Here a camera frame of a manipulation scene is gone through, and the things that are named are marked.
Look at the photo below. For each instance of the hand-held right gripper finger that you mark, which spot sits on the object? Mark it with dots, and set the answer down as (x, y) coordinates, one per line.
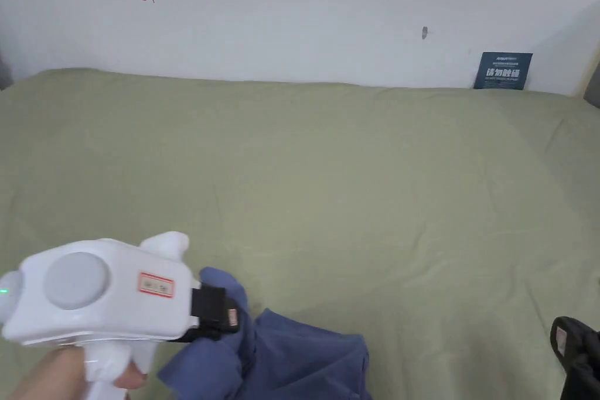
(581, 353)

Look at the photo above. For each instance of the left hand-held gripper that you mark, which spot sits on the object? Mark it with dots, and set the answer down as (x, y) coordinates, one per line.
(108, 297)

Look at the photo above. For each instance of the dark blue shirt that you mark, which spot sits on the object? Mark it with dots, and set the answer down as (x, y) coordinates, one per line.
(290, 362)

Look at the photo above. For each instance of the person's left hand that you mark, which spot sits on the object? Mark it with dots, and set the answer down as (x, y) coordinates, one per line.
(51, 374)

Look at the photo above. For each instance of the bed with pale green sheet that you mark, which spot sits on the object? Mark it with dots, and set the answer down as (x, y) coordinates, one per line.
(337, 175)

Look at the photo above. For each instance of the dark blue sign card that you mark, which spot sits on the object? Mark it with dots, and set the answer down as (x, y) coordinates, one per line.
(503, 71)

